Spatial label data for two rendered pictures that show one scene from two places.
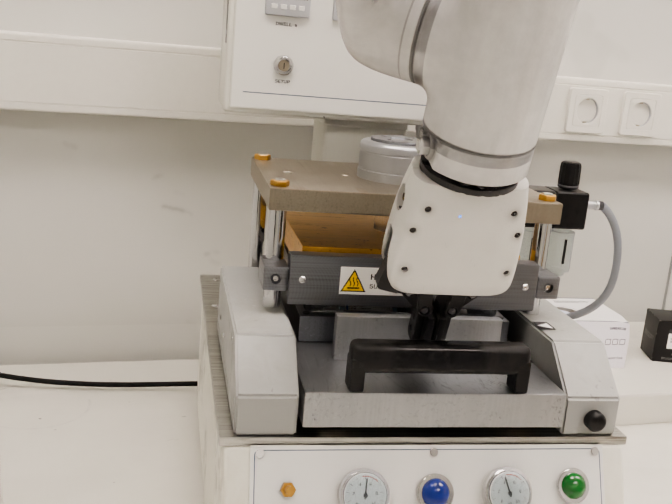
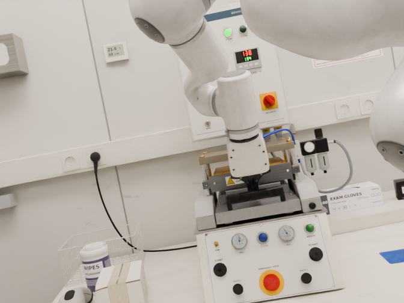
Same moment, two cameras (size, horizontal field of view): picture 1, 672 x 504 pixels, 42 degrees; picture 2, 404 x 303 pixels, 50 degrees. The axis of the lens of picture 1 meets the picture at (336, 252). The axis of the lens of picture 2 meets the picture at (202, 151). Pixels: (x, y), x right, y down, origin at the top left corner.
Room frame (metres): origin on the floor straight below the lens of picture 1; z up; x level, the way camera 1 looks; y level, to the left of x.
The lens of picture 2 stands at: (-0.44, -0.30, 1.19)
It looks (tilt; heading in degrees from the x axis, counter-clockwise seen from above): 3 degrees down; 16
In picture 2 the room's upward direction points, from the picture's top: 11 degrees counter-clockwise
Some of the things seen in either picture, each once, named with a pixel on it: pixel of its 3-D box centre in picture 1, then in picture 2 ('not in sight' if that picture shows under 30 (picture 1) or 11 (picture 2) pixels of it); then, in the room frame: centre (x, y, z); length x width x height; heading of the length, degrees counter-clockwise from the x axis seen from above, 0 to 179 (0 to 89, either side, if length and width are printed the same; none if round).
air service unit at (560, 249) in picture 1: (545, 222); (314, 152); (1.02, -0.24, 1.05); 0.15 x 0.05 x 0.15; 102
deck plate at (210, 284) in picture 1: (371, 342); (255, 205); (0.88, -0.05, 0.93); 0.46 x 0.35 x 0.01; 12
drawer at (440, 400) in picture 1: (395, 330); (254, 196); (0.80, -0.06, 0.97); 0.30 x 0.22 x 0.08; 12
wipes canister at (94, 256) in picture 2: not in sight; (97, 267); (0.74, 0.45, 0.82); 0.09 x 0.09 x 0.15
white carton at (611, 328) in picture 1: (541, 330); (346, 198); (1.27, -0.32, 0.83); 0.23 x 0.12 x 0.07; 104
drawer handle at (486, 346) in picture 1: (439, 365); (255, 198); (0.67, -0.09, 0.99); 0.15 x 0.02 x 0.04; 102
